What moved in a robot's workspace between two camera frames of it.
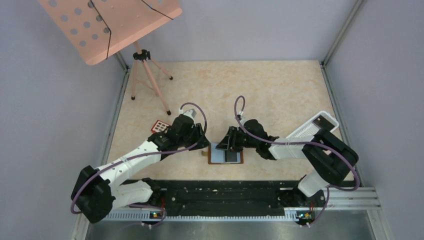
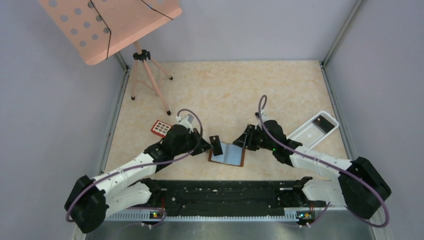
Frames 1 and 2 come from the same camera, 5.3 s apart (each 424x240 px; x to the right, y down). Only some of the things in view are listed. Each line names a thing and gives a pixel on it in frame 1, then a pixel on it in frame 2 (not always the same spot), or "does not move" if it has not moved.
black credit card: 231,156 → 215,143
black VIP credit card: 323,123 does not move
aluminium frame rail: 353,13 does not move
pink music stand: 100,28 does not move
